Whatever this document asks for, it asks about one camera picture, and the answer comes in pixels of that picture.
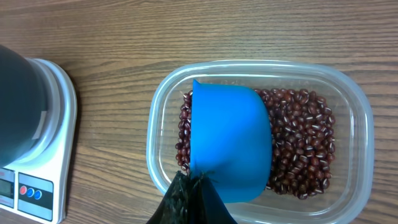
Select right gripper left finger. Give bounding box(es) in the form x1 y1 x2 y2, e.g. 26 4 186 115
147 171 192 224

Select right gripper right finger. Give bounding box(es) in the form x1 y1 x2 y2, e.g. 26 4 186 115
195 173 237 224

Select blue plastic measuring scoop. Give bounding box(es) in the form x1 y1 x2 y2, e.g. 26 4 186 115
190 80 272 203

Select white digital kitchen scale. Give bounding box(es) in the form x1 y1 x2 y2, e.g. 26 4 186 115
1 58 77 223

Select teal blue bowl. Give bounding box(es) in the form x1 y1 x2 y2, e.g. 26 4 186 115
1 45 47 167

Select red adzuki beans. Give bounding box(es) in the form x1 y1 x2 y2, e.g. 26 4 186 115
175 88 335 199

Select clear plastic food container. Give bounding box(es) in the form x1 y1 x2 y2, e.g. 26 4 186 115
146 60 374 223

